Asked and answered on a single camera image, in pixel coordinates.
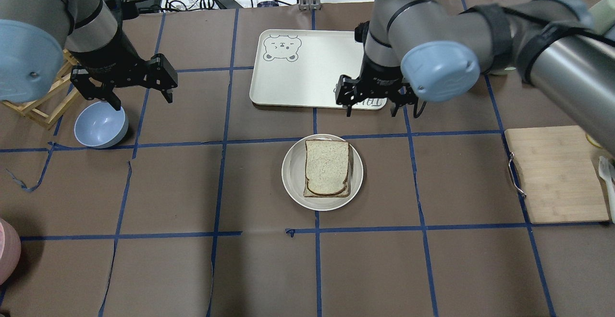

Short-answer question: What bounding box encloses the bread slice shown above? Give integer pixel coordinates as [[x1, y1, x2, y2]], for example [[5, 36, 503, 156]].
[[303, 145, 355, 198], [305, 139, 350, 196]]

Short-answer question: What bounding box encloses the cream bear serving tray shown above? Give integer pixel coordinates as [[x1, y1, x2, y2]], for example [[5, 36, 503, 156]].
[[249, 29, 363, 109]]

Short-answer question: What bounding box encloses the black power adapter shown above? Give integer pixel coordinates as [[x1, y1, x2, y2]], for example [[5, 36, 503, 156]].
[[213, 0, 244, 9]]

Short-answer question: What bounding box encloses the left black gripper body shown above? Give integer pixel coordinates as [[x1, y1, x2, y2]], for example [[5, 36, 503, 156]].
[[71, 53, 178, 102]]

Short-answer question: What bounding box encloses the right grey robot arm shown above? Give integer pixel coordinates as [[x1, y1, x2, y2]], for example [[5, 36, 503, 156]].
[[335, 0, 615, 154]]

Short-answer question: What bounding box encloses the lemon half slice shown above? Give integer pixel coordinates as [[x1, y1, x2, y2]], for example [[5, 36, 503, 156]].
[[586, 133, 603, 149]]

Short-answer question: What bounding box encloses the blue bowl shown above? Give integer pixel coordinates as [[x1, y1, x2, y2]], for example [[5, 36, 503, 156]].
[[74, 102, 129, 149]]

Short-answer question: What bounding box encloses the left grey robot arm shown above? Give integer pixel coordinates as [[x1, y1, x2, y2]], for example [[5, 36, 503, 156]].
[[0, 0, 178, 110]]

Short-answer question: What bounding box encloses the pink bowl with ice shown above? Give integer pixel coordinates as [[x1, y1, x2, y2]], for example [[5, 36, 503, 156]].
[[0, 219, 21, 285]]

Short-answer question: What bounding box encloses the wooden cutting board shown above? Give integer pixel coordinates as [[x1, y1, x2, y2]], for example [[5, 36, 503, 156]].
[[504, 126, 611, 224]]

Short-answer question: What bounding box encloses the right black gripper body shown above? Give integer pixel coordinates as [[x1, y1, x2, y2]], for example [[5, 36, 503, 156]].
[[335, 65, 418, 107]]

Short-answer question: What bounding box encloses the wooden cup rack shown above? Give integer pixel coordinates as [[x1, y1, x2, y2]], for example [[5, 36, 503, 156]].
[[1, 49, 80, 130]]

